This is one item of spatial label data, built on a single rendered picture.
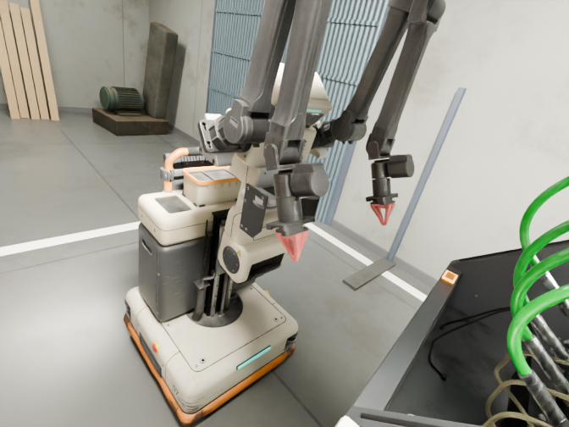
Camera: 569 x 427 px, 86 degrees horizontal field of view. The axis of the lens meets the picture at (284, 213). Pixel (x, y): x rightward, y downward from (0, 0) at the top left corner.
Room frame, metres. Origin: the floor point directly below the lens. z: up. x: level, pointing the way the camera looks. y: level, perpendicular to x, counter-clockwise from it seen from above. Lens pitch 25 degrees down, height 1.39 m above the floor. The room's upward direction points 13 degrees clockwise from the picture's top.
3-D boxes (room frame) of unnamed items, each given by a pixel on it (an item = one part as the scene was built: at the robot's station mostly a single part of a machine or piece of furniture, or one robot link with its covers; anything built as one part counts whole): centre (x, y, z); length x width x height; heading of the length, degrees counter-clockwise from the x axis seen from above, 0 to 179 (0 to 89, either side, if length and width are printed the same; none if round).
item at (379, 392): (0.55, -0.36, 0.87); 0.62 x 0.04 x 0.16; 145
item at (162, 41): (4.77, 2.66, 0.78); 0.96 x 0.92 x 1.56; 139
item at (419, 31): (0.99, -0.25, 1.40); 0.11 x 0.06 x 0.43; 139
